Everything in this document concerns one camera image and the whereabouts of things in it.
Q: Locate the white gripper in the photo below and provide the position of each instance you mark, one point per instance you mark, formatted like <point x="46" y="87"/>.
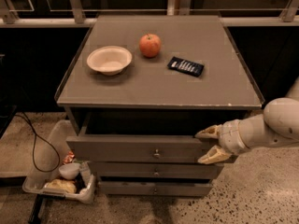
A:
<point x="230" y="138"/>

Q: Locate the grey top drawer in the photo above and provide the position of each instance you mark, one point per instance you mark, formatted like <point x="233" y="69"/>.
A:
<point x="142" y="135"/>

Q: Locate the grey drawer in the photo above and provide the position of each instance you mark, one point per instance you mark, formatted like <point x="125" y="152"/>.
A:
<point x="154" y="188"/>
<point x="142" y="135"/>
<point x="155" y="170"/>

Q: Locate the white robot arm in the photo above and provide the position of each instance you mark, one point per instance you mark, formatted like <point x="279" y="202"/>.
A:
<point x="277" y="126"/>

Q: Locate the grey drawer cabinet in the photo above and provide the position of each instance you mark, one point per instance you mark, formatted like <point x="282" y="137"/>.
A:
<point x="147" y="83"/>

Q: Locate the grey middle drawer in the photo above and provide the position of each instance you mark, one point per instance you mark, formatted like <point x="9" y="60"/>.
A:
<point x="155" y="170"/>

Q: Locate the grey bottom drawer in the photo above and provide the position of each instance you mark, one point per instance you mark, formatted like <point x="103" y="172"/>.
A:
<point x="154" y="188"/>

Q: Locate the dark blue snack packet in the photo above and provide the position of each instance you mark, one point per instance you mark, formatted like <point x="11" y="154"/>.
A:
<point x="186" y="67"/>

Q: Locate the red apple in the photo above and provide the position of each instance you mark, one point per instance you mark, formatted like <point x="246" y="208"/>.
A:
<point x="150" y="45"/>

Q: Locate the white paper bowl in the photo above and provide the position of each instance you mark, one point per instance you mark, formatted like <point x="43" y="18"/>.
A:
<point x="109" y="60"/>

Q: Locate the red green snack packet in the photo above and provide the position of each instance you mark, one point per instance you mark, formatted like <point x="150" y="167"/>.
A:
<point x="70" y="156"/>

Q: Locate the small white cup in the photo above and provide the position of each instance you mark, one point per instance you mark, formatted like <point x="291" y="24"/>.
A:
<point x="69" y="171"/>

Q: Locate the yellow chip bag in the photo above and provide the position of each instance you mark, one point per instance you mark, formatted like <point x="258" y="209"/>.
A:
<point x="68" y="186"/>

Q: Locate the metal railing frame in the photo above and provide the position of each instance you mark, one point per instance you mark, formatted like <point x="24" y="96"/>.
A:
<point x="81" y="10"/>

